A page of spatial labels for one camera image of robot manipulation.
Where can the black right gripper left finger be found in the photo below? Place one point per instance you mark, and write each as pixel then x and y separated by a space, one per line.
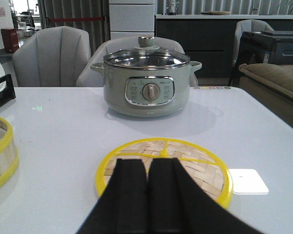
pixel 122 208

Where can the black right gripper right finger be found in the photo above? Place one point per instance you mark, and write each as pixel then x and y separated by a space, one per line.
pixel 177 205

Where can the yellow bamboo steamer lid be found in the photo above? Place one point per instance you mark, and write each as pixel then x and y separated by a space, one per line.
pixel 208 171

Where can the green electric cooking pot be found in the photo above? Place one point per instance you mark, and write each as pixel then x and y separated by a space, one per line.
pixel 146 93

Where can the bamboo steamer basket centre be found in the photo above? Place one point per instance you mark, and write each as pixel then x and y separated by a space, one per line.
pixel 9 155

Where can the grey chair middle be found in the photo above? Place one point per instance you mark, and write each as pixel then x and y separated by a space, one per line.
pixel 91 78

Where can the grey chair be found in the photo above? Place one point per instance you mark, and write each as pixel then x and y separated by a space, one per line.
pixel 52 57
pixel 91 78
pixel 247 25

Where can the glass pot lid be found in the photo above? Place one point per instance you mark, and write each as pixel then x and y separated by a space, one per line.
pixel 150 53

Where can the brown sofa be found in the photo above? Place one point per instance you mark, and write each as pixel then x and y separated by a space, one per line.
pixel 272 86

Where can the dark counter cabinet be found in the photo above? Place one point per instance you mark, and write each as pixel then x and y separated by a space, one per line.
pixel 210 39

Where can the grey chair left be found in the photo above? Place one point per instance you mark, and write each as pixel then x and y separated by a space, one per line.
pixel 52 57

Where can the black bowl rack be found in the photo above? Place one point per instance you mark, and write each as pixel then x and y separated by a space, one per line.
pixel 8 92

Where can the black printer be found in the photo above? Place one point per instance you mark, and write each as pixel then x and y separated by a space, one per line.
pixel 274 47

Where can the white drawer cabinet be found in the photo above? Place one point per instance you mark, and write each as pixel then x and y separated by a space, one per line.
pixel 131 18

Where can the grey chair right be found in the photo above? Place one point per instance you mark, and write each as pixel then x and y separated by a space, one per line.
pixel 247 25

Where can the red box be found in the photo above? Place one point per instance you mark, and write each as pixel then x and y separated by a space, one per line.
pixel 10 39

